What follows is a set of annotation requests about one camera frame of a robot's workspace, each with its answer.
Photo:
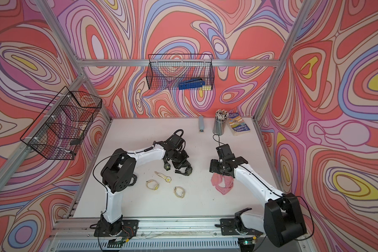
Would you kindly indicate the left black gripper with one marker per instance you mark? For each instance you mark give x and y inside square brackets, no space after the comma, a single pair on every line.
[183,164]

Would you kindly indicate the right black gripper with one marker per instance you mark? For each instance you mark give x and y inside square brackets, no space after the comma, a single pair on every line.
[213,167]

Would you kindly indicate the pink cloth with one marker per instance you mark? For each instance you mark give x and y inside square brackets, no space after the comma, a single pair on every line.
[222,183]

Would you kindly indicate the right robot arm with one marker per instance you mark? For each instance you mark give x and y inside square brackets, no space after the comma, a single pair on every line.
[282,220]

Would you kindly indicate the metal pencil cup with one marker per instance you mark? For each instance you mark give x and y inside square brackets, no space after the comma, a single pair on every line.
[221,117]

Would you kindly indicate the colourful book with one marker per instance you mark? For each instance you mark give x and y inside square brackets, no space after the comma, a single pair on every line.
[237,125]

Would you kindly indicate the black wire basket back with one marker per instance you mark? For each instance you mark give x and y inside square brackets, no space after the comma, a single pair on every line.
[166,71]

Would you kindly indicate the blue stapler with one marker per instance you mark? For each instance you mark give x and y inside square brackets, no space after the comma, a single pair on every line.
[191,84]

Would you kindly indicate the beige looped watch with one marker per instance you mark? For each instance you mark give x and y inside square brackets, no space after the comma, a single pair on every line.
[152,185]
[179,192]

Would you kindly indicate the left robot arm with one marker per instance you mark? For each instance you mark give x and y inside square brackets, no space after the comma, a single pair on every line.
[118,172]

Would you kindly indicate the beige looped watch left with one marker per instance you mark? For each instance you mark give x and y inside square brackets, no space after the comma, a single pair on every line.
[152,185]

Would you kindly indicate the grey stapler on table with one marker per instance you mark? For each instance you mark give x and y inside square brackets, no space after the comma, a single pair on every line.
[201,127]

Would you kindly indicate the black wire basket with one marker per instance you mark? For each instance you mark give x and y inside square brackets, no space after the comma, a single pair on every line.
[60,129]
[166,71]

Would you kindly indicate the beige looped watch right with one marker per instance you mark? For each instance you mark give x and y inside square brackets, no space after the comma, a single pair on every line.
[179,192]

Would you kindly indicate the yellow sticky notes block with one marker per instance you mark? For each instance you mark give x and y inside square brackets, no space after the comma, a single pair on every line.
[207,87]

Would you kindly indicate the black wire basket left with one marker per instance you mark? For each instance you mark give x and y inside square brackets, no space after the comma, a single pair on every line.
[60,129]

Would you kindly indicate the beige strap yellow dial watch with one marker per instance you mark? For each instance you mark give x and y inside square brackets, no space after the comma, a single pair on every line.
[161,175]

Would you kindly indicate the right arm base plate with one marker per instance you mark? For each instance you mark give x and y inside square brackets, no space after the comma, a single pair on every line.
[234,226]

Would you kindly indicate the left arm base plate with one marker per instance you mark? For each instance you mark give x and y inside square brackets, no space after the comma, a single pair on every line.
[124,228]

